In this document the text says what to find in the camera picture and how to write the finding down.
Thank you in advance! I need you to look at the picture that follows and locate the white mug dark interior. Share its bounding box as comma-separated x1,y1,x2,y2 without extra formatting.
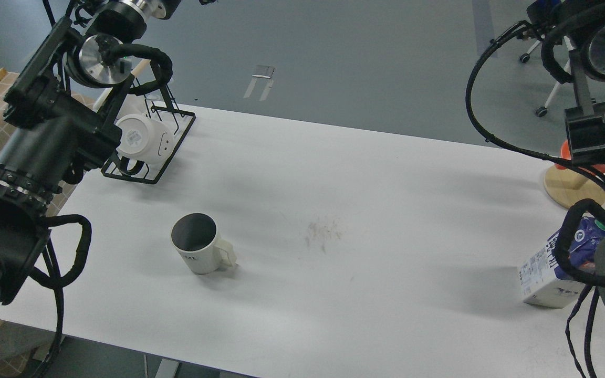
170,213,237,275

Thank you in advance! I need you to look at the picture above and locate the blue white milk carton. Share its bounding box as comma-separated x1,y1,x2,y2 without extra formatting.
518,216,605,309

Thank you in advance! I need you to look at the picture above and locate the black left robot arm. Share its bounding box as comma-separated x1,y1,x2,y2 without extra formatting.
0,1,180,377

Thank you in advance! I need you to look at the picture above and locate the wooden cup stand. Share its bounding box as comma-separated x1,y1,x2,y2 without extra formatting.
543,165,605,209

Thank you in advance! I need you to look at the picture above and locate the orange cup on stand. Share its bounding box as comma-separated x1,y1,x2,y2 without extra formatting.
555,140,605,175

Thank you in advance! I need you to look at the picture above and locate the white smiley mug on rack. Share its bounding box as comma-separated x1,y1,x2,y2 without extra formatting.
116,114,174,164

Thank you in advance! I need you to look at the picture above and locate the white mug behind on rack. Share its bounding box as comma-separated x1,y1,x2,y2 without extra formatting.
116,94,148,119

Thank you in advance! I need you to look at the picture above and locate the white office chair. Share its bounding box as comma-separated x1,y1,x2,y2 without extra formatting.
519,37,576,118

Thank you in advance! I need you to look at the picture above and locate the black wire cup rack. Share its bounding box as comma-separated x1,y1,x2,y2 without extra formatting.
101,86,196,185

